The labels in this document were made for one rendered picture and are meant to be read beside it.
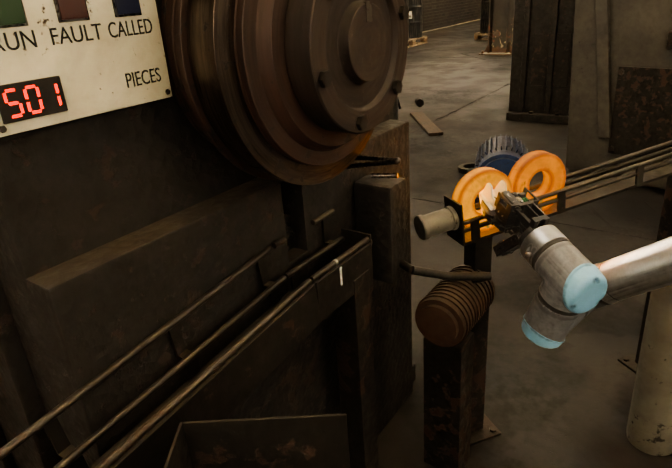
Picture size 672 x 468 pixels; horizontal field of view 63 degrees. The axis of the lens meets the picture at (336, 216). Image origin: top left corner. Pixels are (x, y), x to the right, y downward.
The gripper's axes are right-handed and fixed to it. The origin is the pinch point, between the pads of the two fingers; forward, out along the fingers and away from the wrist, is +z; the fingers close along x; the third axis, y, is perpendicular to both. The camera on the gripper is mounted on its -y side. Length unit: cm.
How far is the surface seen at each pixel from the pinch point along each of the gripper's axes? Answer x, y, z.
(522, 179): -9.7, 2.4, -0.8
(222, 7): 60, 52, -12
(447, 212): 10.5, -2.3, -1.9
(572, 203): -24.9, -5.8, -4.3
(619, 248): -122, -89, 42
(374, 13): 37, 48, -8
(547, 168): -16.8, 3.8, -0.3
